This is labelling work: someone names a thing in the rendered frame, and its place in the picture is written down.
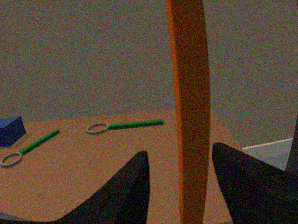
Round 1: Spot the grey loop with green handle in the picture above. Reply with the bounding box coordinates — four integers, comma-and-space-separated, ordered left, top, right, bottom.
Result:
0, 129, 60, 168
86, 120, 162, 135

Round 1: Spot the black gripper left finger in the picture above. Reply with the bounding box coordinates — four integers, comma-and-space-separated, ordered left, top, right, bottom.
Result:
0, 151, 150, 224

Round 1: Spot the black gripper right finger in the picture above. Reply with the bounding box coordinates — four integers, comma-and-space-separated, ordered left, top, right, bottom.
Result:
212, 143, 298, 224

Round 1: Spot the dark blue rectangular block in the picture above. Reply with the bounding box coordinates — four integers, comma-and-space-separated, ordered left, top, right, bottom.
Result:
0, 116, 27, 147

